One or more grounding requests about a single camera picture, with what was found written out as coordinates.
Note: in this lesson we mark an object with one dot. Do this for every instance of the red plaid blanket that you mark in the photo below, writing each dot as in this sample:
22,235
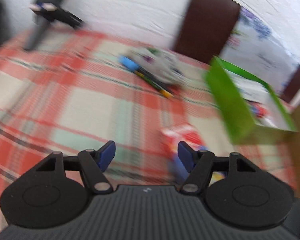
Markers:
72,94

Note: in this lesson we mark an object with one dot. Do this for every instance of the blue cap black marker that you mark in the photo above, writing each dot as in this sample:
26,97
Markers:
148,78

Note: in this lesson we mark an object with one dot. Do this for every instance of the dark brown headboard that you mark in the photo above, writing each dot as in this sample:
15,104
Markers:
205,30

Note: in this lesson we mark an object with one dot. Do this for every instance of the floral plastic bag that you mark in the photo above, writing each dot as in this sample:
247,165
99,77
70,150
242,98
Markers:
254,47

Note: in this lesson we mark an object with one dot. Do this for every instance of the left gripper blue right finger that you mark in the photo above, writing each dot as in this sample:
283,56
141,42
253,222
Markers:
199,166

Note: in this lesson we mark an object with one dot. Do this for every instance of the green cardboard box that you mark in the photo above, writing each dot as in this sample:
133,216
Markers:
241,124

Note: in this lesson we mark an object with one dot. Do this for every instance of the red playing card box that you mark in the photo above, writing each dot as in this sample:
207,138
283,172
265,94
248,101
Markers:
170,138

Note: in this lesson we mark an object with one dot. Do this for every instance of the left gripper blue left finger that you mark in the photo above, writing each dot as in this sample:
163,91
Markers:
93,164

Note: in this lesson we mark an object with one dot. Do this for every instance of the printed fabric drawstring pouch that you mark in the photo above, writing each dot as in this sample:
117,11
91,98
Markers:
160,63

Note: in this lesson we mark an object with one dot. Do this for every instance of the black handheld camera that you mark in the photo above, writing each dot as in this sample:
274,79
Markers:
47,12

